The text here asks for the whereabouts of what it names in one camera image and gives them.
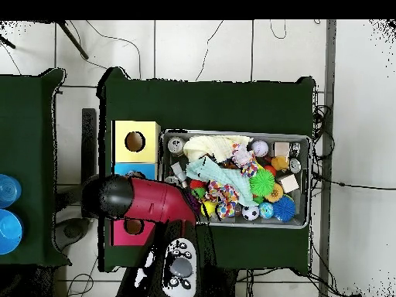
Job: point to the mint green cloth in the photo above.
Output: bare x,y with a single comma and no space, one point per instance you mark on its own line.
229,179

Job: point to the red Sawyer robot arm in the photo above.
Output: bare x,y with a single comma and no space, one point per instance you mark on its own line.
154,201

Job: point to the wooden box with three holes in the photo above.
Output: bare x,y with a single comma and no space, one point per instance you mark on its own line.
148,148

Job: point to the cream cloth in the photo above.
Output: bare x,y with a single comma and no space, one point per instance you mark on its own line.
210,145

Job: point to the silver drink can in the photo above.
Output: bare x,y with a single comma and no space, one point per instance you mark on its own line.
175,144

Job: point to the white cloth with colourful dots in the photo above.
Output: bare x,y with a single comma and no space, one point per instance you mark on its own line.
246,157
224,195

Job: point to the dark green tablecloth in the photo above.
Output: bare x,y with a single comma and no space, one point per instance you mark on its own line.
201,102
31,92

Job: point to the baseball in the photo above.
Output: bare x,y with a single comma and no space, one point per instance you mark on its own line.
260,148

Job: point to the green spiky ball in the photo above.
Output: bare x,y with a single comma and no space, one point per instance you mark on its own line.
262,182

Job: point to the soccer ball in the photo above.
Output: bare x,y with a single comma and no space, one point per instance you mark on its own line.
250,213

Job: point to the blue spiky ball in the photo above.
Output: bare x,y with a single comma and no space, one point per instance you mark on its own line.
284,208

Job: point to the black tripod leg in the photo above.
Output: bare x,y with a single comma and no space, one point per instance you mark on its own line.
7,42
74,41

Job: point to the small blue bowl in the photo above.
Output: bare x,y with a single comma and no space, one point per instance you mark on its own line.
9,190

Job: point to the large blue bowl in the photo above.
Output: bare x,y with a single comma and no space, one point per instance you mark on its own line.
9,232

